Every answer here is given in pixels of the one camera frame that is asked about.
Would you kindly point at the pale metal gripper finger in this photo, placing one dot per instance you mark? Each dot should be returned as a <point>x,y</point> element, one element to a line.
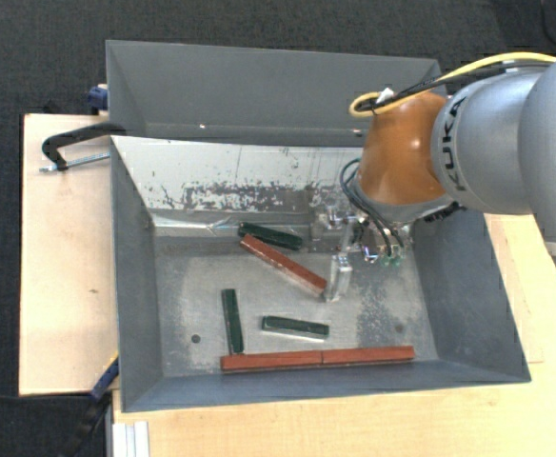
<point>340,276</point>
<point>332,217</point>

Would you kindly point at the red-brown flat block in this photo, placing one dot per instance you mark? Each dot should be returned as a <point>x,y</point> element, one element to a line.
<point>368,354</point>
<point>283,264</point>
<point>271,361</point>

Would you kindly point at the dark green flat block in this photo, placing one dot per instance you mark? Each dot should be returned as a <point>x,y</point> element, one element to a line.
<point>232,322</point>
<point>294,327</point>
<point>271,236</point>

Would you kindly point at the grey metal bin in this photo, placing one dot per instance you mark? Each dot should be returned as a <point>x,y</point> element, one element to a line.
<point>278,88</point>

